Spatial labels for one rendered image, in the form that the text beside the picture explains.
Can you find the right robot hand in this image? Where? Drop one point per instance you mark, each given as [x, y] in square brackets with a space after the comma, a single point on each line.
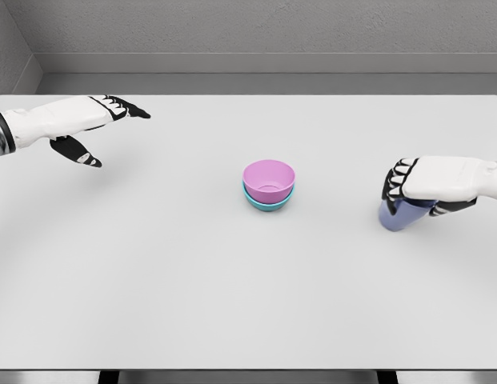
[440, 180]

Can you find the teal bowl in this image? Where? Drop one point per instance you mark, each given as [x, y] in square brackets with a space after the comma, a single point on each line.
[268, 206]

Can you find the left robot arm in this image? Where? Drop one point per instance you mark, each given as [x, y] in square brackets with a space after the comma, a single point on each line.
[20, 128]

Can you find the blue cup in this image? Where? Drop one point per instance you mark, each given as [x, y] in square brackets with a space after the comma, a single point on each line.
[400, 216]

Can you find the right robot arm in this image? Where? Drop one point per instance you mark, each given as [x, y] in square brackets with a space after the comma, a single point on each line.
[495, 178]

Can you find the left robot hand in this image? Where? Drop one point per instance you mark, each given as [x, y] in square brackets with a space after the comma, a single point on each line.
[76, 114]

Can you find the pink bowl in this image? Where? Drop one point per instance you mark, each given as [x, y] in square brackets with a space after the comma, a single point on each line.
[268, 182]

